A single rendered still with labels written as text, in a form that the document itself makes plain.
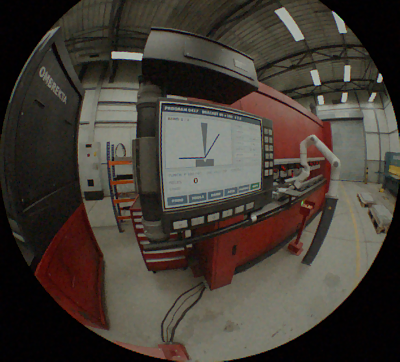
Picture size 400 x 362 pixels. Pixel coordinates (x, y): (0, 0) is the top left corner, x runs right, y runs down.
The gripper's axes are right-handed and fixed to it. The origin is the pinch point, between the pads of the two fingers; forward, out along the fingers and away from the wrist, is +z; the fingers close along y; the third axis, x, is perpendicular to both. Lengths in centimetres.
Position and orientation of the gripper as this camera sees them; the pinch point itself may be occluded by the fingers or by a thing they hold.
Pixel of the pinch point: (295, 189)
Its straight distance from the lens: 182.0
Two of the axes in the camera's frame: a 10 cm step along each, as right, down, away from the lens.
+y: -1.1, -5.3, 8.4
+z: 0.0, 8.5, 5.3
